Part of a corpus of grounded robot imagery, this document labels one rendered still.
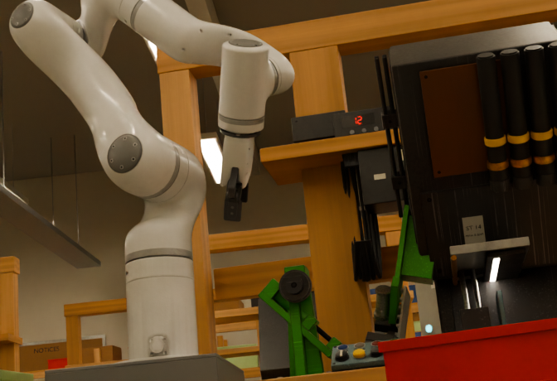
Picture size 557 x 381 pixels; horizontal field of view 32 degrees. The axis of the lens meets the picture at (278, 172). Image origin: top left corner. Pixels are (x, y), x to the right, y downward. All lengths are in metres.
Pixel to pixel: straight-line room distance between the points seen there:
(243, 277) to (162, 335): 1.10
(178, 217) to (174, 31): 0.34
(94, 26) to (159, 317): 0.64
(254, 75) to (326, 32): 1.10
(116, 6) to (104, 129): 0.27
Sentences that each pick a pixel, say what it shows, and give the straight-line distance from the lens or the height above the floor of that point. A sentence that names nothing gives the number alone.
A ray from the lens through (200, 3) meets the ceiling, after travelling 8.00.
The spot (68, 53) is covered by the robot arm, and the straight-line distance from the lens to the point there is 1.92.
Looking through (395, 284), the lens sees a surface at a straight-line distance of 2.19.
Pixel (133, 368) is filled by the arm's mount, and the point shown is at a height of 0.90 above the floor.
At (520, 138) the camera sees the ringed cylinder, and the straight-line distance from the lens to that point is 2.09.
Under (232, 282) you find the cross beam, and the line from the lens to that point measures 2.75.
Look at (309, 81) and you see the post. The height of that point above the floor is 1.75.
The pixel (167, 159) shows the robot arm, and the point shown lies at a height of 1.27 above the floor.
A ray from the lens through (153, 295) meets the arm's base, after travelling 1.69.
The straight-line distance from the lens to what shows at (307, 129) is 2.65.
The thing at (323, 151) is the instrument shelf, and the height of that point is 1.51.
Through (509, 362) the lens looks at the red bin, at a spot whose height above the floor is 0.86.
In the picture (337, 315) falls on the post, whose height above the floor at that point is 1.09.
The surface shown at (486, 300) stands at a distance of 2.38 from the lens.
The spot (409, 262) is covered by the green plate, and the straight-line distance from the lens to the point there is 2.24.
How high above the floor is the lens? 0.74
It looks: 16 degrees up
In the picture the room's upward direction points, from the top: 6 degrees counter-clockwise
